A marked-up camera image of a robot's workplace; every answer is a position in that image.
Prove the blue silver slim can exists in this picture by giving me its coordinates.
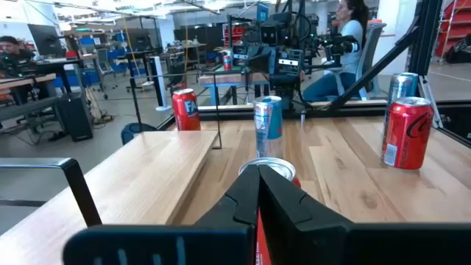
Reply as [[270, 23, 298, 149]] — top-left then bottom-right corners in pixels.
[[252, 95, 284, 159]]

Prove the black computer monitor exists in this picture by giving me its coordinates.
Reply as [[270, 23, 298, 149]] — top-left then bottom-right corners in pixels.
[[27, 24, 64, 58]]

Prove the wooden office desk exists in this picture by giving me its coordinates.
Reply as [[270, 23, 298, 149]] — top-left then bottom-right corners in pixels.
[[0, 54, 84, 99]]

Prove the red cola can black script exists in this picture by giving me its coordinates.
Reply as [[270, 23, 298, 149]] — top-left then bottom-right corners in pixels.
[[380, 96, 435, 170]]

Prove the small red can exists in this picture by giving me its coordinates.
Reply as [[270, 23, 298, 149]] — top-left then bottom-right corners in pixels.
[[222, 50, 234, 71]]

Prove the black computer tower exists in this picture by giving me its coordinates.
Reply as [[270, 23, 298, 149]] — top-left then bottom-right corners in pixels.
[[60, 91, 94, 143]]

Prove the person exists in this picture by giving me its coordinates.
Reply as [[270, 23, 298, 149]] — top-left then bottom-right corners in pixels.
[[301, 0, 370, 103], [0, 35, 37, 77]]

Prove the red Fanta can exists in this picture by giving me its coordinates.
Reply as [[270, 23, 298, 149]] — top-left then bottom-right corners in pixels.
[[238, 157, 302, 265], [171, 88, 202, 132]]

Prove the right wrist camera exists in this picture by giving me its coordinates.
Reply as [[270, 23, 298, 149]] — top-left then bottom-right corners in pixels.
[[276, 55, 302, 69]]

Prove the silver can bottom right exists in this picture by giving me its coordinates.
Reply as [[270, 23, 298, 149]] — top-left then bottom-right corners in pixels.
[[387, 72, 419, 107]]

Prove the white tower fan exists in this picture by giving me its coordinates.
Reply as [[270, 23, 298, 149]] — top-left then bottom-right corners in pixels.
[[149, 55, 173, 112]]

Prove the red storage shelving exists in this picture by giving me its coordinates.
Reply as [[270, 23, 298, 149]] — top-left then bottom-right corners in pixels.
[[435, 0, 471, 57]]

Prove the black aluminium table frame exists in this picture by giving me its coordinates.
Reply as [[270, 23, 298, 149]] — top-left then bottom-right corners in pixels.
[[157, 0, 471, 148]]

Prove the dark blue round stool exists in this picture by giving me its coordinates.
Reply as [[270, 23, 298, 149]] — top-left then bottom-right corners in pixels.
[[120, 122, 158, 146]]

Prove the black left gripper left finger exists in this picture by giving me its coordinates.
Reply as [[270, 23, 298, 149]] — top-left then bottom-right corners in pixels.
[[62, 164, 258, 265]]

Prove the blue work table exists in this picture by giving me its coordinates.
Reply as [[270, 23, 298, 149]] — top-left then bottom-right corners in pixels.
[[197, 71, 272, 107]]

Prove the grey office chair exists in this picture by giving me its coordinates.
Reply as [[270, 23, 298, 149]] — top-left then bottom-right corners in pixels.
[[357, 21, 388, 101]]

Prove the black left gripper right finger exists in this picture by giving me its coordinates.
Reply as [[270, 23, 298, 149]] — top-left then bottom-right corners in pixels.
[[259, 164, 471, 265]]

